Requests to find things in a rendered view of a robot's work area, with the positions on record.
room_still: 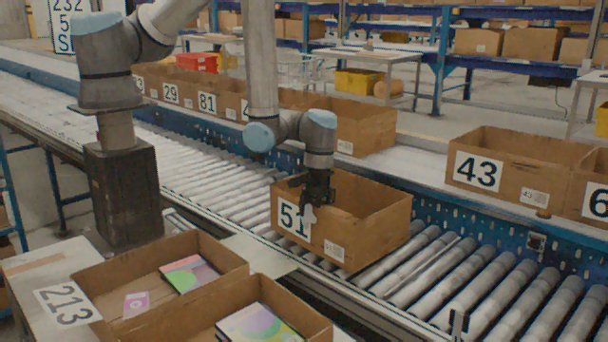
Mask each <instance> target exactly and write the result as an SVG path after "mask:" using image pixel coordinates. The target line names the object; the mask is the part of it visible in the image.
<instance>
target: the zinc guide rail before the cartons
mask: <svg viewBox="0 0 608 342"><path fill-rule="evenodd" d="M0 58H3V59H7V60H10V61H13V62H16V63H19V64H22V65H25V66H29V67H34V68H38V69H41V70H43V71H47V72H50V73H53V74H56V75H60V76H63V77H66V78H69V79H72V80H75V81H78V82H81V79H80V78H79V77H75V76H72V75H69V74H65V73H63V72H59V71H56V70H52V69H49V68H45V67H42V66H37V65H34V64H30V63H27V62H23V61H20V60H16V59H13V58H10V57H7V56H0ZM142 97H143V98H145V99H149V100H153V99H150V98H146V97H144V96H142ZM153 101H157V100H153ZM157 102H158V106H161V107H165V108H168V109H171V110H175V111H178V112H180V113H184V114H187V115H189V116H192V117H196V118H199V119H202V120H205V121H208V122H211V123H215V124H220V125H223V126H227V127H230V128H233V129H236V130H238V131H243V130H244V128H245V126H242V125H239V124H237V123H231V122H227V121H224V120H221V119H218V118H214V117H211V116H208V115H204V114H201V113H198V112H195V111H191V110H188V109H186V108H182V107H179V106H175V105H172V104H167V103H163V102H160V101H157ZM282 143H284V144H288V145H290V146H293V147H297V148H300V149H303V150H305V143H304V142H298V141H293V140H287V141H285V142H282ZM333 159H334V160H337V161H341V162H345V163H349V164H352V165H355V166H357V167H361V168H364V169H370V170H373V171H376V172H379V173H383V174H386V175H389V176H393V177H395V178H398V179H402V180H405V181H409V182H413V183H416V184H419V185H423V186H425V187H428V188H432V189H435V190H438V191H441V192H445V193H448V194H450V195H454V196H457V197H460V198H463V199H467V200H472V201H476V202H479V203H481V204H485V205H488V206H491V207H494V208H498V209H501V210H504V211H507V212H510V213H513V214H517V215H520V216H523V217H526V218H530V219H534V220H538V221H541V222H544V223H547V224H551V225H554V226H557V227H560V228H563V229H566V230H570V231H573V232H576V233H579V234H583V235H586V236H588V237H592V238H597V239H600V240H604V241H607V242H608V231H605V230H602V229H599V228H596V227H592V226H589V225H585V224H582V223H578V222H575V221H573V220H569V219H566V218H560V217H556V216H553V215H552V216H553V217H552V218H551V219H542V218H538V217H537V216H536V213H535V212H537V211H536V210H532V209H529V208H525V207H522V206H520V205H517V204H514V203H510V202H507V201H503V200H500V199H494V198H491V197H488V196H485V195H481V194H478V193H474V192H471V191H467V190H465V189H462V188H458V187H455V186H451V185H448V184H444V183H441V182H438V181H435V180H429V179H426V178H422V177H419V176H415V175H412V174H409V173H406V172H404V171H400V170H393V169H390V168H387V167H384V166H380V165H377V164H374V163H370V162H367V161H361V160H358V159H356V158H353V157H349V156H346V155H342V154H339V153H335V152H334V155H333Z"/></svg>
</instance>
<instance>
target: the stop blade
mask: <svg viewBox="0 0 608 342"><path fill-rule="evenodd" d="M460 241H461V237H458V238H456V239H455V240H454V241H452V242H451V243H450V244H448V246H447V247H446V248H444V249H443V250H442V251H440V252H439V253H438V254H437V255H435V256H434V257H432V258H431V259H430V260H429V261H427V262H426V263H425V264H424V265H423V266H422V267H420V268H419V269H417V270H415V271H414V272H413V273H411V274H410V275H409V276H407V277H406V278H405V279H403V280H402V281H401V282H400V283H398V284H397V285H396V286H394V287H393V288H392V289H390V290H389V291H388V292H387V293H385V294H384V295H383V301H384V302H385V301H386V300H387V299H389V298H390V297H391V296H392V295H394V294H395V293H396V292H398V291H399V290H400V289H401V288H403V287H404V286H405V285H406V284H408V283H409V282H410V281H412V280H413V279H414V278H415V277H417V276H418V275H419V274H421V273H422V272H423V271H425V270H426V269H427V267H429V266H430V265H431V264H432V263H434V262H435V261H436V260H438V259H439V258H440V257H442V256H443V255H444V254H445V253H447V252H448V251H449V250H450V249H452V248H453V247H454V246H455V245H457V244H458V243H459V242H460Z"/></svg>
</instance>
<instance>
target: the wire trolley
mask: <svg viewBox="0 0 608 342"><path fill-rule="evenodd" d="M239 44H243V42H238V43H227V44H225V46H226V48H227V49H228V51H229V52H228V54H231V55H236V62H235V64H236V73H233V71H232V74H229V76H232V78H234V77H236V78H239V79H244V80H246V76H245V62H243V63H244V72H242V68H243V66H241V67H240V73H239V65H238V66H237V64H240V63H237V57H238V56H239V58H240V59H241V57H243V60H244V55H240V53H241V52H244V51H235V52H231V50H230V49H229V48H228V46H229V45H239ZM275 51H282V52H288V53H290V62H284V63H282V61H278V62H276V78H277V79H278V80H279V81H280V83H277V84H278V85H279V86H280V87H282V86H283V87H286V88H294V87H300V86H311V85H317V84H322V83H323V94H325V95H326V83H327V82H328V81H327V80H325V59H330V58H329V57H324V56H318V55H312V54H305V53H299V52H292V51H286V50H279V49H276V50H275ZM237 53H239V54H237ZM291 53H292V54H293V61H292V62H291ZM294 54H295V62H294ZM296 54H301V55H302V61H297V60H296ZM303 55H305V60H303ZM306 55H307V56H312V60H306ZM313 57H318V58H319V59H313ZM318 60H320V70H319V71H320V79H318V69H319V67H318ZM322 60H324V68H322ZM310 61H312V72H307V73H312V77H309V76H306V67H309V66H306V62H310ZM314 61H317V71H314ZM303 62H305V73H303V66H304V65H303ZM298 63H301V73H299V74H301V75H299V74H297V65H298ZM277 64H280V70H279V68H278V70H277ZM281 64H282V65H287V72H285V67H284V71H282V68H281ZM289 64H290V72H289ZM291 64H293V73H291ZM294 64H295V74H294ZM237 67H238V72H237ZM322 69H324V70H322ZM322 71H324V80H322V79H321V75H322ZM278 72H279V73H280V75H279V76H280V78H279V77H278V76H277V75H278V74H277V73H278ZM315 72H317V78H314V77H313V76H314V73H315ZM284 73H287V74H288V75H286V76H285V74H284ZM242 74H244V75H242ZM303 74H305V76H304V75H303ZM235 75H237V76H235ZM294 75H295V76H296V78H295V77H294ZM242 76H244V78H242ZM287 76H288V78H287ZM281 77H282V78H283V79H285V80H286V82H288V83H286V82H284V81H285V80H281ZM302 77H305V79H303V78H302ZM289 78H292V79H293V81H291V80H289ZM297 78H299V79H297ZM306 78H307V79H309V80H310V81H311V82H310V81H306ZM313 79H316V80H317V81H319V82H317V81H315V80H313ZM298 80H301V82H300V81H298ZM294 81H296V83H294ZM302 81H304V82H305V84H304V83H302ZM281 83H283V84H285V85H287V86H285V85H282V84H281ZM289 83H291V84H293V85H290V84H289ZM298 83H299V85H298ZM306 83H307V84H306ZM294 85H295V86H294Z"/></svg>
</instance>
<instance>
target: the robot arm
mask: <svg viewBox="0 0 608 342"><path fill-rule="evenodd" d="M214 1H215V0H158V1H156V2H155V3H154V4H153V5H151V4H144V5H142V6H141V7H139V8H138V9H137V10H136V11H135V12H134V13H133V14H132V15H129V16H123V15H122V12H121V11H118V10H105V11H96V12H88V13H81V14H75V15H72V16H71V17H70V19H69V23H70V34H71V37H72V42H73V46H74V51H75V56H76V61H77V65H78V69H79V74H80V79H81V83H80V89H79V94H78V100H77V102H78V106H79V108H81V109H106V108H115V107H121V106H127V105H134V104H138V103H140V102H142V101H143V94H142V92H141V91H140V89H139V87H138V85H137V83H136V82H135V80H134V78H133V76H132V71H131V66H134V65H140V64H147V63H156V62H160V61H162V60H164V59H167V58H168V57H169V56H171V55H172V53H173V52H174V50H175V48H176V42H177V40H178V31H179V30H182V29H183V28H184V27H185V26H186V25H187V24H189V23H190V22H191V21H192V20H193V19H194V18H195V17H197V16H198V15H199V14H200V13H201V12H202V11H203V10H205V9H206V8H207V7H208V6H209V5H210V4H212V3H213V2H214ZM240 5H241V20H242V34H243V47H244V62H245V76H246V90H247V104H248V112H247V115H248V124H247V125H246V126H245V128H244V130H243V132H242V138H243V140H244V142H245V144H246V146H247V147H248V148H249V149H251V150H252V151H254V152H256V153H265V152H267V151H271V150H272V149H274V147H276V146H278V145H279V144H280V143H283V142H285V141H287V140H293V141H299V142H304V143H305V157H304V164H305V165H306V166H307V170H308V171H309V172H307V173H305V174H302V175H300V176H296V177H292V178H291V179H290V180H288V181H286V182H287V184H288V187H289V189H290V188H293V189H294V188H297V187H298V186H300V185H301V184H302V183H305V182H306V184H304V187H303V188H302V192H301V195H300V200H299V204H298V208H299V214H300V216H301V220H302V223H303V226H304V228H305V230H308V227H309V223H316V216H315V215H314V213H313V209H314V208H313V206H312V204H313V205H314V206H317V207H319V208H320V207H321V208H322V205H328V206H329V205H332V204H333V203H335V193H336V187H333V186H330V180H331V175H334V170H333V169H330V168H332V167H333V155H334V146H335V135H336V129H337V117H336V115H335V114H333V113H331V112H330V111H326V110H320V109H310V110H309V111H308V112H307V113H306V112H300V111H293V110H287V109H282V108H278V98H277V78H276V38H275V16H274V0H240ZM333 192H334V197H333ZM308 203H311V204H308Z"/></svg>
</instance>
